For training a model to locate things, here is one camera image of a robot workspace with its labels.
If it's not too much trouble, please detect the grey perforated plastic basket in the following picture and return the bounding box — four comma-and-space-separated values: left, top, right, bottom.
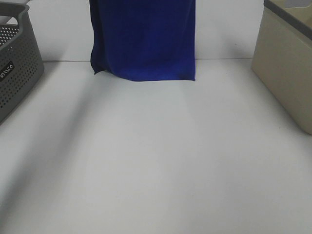
0, 1, 44, 122

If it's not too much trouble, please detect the blue towel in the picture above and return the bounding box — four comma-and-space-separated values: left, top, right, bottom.
89, 0, 196, 82

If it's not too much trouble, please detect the beige plastic bin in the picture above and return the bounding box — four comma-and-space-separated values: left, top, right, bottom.
252, 0, 312, 134

